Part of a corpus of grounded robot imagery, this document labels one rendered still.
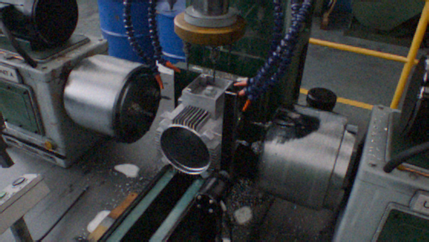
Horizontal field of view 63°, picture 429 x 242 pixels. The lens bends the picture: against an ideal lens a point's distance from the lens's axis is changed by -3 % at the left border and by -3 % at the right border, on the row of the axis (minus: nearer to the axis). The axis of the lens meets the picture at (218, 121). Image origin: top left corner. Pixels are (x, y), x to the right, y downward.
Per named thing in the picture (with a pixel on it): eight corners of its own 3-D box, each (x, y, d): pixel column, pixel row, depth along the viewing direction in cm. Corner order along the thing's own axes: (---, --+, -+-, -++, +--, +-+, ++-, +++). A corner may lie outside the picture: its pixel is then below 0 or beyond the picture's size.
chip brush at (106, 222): (128, 191, 113) (128, 190, 112) (142, 197, 111) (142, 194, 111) (86, 240, 97) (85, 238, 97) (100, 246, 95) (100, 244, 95)
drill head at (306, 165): (253, 147, 115) (262, 77, 101) (386, 188, 102) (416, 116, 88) (221, 198, 96) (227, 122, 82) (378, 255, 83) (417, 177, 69)
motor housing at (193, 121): (188, 131, 121) (188, 80, 110) (241, 147, 114) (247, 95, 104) (155, 166, 105) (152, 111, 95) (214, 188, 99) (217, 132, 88)
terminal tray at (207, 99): (201, 93, 111) (201, 73, 107) (232, 103, 107) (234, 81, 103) (181, 112, 101) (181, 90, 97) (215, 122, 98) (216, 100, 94)
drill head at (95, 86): (90, 96, 137) (80, 34, 123) (172, 122, 125) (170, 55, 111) (40, 130, 118) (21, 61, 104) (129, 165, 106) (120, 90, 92)
